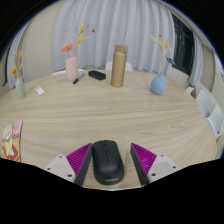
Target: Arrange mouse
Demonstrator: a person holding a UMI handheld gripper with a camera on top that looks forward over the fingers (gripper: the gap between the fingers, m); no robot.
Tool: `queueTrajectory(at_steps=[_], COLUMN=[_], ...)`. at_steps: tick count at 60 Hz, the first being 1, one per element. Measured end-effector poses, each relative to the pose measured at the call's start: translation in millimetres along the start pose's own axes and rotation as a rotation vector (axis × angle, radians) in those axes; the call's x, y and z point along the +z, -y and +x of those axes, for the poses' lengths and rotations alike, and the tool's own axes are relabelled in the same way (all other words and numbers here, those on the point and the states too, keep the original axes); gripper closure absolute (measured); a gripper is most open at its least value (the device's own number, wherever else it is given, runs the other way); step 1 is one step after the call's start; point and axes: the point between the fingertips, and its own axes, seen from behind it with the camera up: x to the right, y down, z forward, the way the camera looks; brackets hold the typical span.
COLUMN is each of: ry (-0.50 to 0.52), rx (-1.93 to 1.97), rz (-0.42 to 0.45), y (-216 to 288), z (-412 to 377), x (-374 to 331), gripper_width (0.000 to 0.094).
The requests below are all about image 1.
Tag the blue vase with dried flowers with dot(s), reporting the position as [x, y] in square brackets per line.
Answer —
[158, 85]

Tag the printed pink mouse pad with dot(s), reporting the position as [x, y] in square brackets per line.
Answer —
[11, 141]

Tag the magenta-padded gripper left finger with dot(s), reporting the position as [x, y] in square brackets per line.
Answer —
[79, 160]

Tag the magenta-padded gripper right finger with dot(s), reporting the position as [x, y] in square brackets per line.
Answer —
[145, 159]

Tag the pink vase with orange flowers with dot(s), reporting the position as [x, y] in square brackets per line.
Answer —
[71, 69]

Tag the dark marker pen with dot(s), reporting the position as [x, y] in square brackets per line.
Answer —
[79, 78]

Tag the small black box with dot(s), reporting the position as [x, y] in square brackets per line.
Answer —
[97, 75]

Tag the golden drink bottle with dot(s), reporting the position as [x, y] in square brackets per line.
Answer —
[119, 66]

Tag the wide white curtain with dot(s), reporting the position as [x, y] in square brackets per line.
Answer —
[133, 26]

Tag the black computer mouse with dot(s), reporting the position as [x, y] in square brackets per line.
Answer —
[107, 161]

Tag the group of white chairs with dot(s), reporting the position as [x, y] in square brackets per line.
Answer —
[203, 101]

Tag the narrow white curtain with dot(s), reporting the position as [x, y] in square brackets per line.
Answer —
[196, 63]
[18, 43]

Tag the green vase with yellow flowers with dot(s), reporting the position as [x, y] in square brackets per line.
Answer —
[20, 88]

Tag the white remote control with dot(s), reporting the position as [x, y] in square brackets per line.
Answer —
[40, 90]

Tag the dark window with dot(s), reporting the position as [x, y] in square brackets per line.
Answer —
[182, 46]

